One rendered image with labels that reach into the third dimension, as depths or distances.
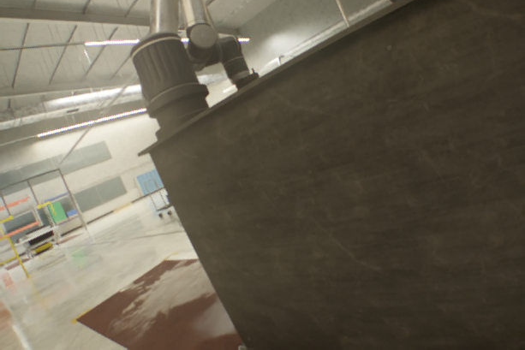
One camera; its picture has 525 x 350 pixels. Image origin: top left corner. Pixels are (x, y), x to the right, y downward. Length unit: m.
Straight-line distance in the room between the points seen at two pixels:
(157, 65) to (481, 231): 1.01
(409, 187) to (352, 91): 0.23
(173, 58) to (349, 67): 0.65
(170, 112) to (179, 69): 0.15
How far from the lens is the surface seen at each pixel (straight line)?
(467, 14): 0.58
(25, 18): 16.09
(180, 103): 1.02
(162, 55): 1.07
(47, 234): 15.64
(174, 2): 1.54
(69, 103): 15.04
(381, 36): 0.59
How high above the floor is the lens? 0.78
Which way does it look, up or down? 5 degrees down
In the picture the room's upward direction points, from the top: 23 degrees counter-clockwise
